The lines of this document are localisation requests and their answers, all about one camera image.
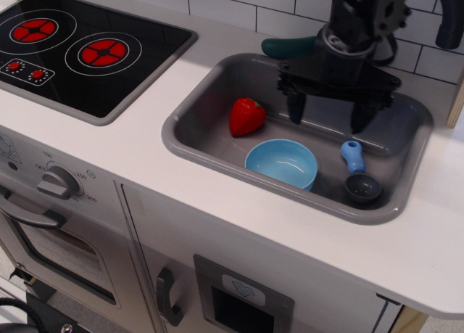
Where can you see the grey dispenser panel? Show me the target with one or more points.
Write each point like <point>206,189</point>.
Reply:
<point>236,303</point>

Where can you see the grey oven door handle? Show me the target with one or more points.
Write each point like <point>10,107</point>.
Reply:
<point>48,219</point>

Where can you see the grey oven knob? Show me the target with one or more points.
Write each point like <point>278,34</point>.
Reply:
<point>57,182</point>

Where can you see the light blue bowl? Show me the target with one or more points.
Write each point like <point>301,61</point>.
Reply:
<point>284,160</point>

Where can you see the toy oven door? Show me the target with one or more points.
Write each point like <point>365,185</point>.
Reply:
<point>87,259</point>

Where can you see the grey sink basin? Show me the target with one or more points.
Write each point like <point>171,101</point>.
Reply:
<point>393,143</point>

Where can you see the red toy strawberry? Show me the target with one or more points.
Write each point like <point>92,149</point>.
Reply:
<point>246,116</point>

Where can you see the grey cabinet door handle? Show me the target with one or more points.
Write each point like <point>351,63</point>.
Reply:
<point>172,314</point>

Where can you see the dark grey faucet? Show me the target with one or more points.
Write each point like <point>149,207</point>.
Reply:
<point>449,17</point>

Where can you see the blue grey toy spoon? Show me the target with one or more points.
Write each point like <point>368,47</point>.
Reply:
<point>360,187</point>

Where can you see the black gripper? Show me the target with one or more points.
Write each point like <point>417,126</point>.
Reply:
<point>336,71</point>

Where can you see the black toy stovetop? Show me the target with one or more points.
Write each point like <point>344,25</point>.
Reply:
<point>84,60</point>

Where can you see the teal toy vegetable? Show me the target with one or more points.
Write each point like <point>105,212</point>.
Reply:
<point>288,48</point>

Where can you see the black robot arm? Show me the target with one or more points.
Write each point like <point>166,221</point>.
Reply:
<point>350,21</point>

